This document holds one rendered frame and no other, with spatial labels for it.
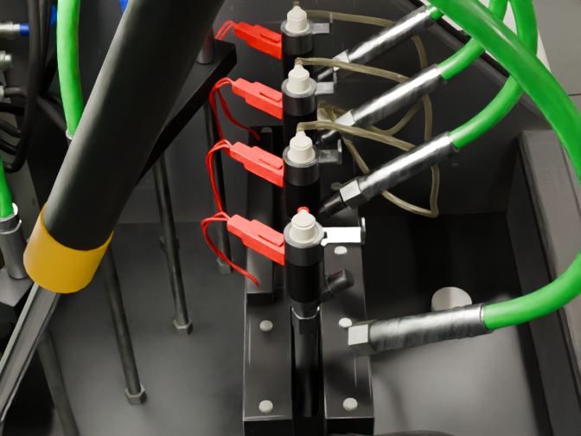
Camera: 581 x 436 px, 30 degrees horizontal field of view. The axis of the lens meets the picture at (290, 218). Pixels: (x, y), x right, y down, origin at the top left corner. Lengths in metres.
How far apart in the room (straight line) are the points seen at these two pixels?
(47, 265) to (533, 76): 0.28
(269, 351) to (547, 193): 0.33
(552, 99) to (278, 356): 0.42
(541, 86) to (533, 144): 0.60
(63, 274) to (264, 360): 0.59
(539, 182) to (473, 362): 0.18
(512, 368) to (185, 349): 0.31
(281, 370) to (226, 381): 0.19
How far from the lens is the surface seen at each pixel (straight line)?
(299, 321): 0.80
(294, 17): 0.91
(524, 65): 0.50
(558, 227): 1.02
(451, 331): 0.63
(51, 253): 0.28
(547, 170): 1.07
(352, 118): 0.88
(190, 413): 1.02
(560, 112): 0.51
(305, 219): 0.73
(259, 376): 0.85
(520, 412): 1.03
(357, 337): 0.67
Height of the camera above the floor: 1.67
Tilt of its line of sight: 45 degrees down
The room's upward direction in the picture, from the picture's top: 2 degrees counter-clockwise
